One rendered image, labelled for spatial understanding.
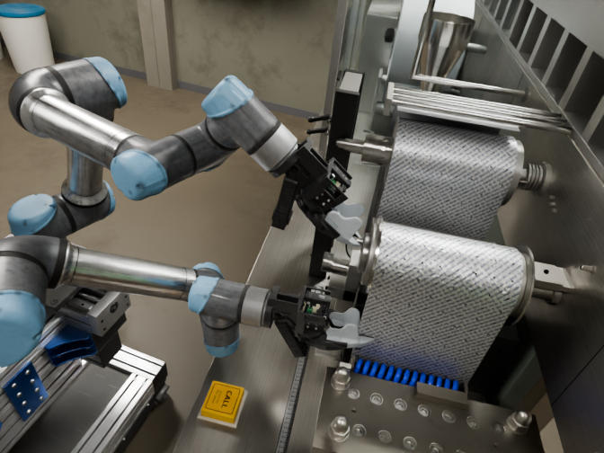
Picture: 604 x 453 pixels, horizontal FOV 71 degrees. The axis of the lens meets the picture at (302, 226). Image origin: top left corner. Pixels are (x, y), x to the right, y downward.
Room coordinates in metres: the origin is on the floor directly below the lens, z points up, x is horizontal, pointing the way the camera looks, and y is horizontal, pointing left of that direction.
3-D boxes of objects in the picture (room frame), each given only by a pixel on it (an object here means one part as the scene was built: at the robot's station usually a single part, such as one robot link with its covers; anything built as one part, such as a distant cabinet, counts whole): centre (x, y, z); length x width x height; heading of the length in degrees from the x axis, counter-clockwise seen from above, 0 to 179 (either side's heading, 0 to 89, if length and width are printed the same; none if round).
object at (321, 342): (0.52, -0.07, 1.09); 0.09 x 0.05 x 0.02; 82
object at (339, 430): (0.37, -0.11, 1.05); 0.04 x 0.04 x 0.04
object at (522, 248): (0.56, -0.38, 1.25); 0.15 x 0.01 x 0.15; 173
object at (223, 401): (0.46, 0.12, 0.91); 0.07 x 0.07 x 0.02; 83
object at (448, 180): (0.71, -0.27, 1.16); 0.39 x 0.23 x 0.51; 173
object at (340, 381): (0.46, -0.11, 1.05); 0.04 x 0.04 x 0.04
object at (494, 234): (1.61, -0.61, 1.02); 2.24 x 0.04 x 0.24; 173
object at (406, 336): (0.52, -0.25, 1.11); 0.23 x 0.01 x 0.18; 83
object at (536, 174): (0.80, -0.45, 1.33); 0.07 x 0.07 x 0.07; 83
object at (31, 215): (0.86, 0.71, 0.98); 0.13 x 0.12 x 0.14; 148
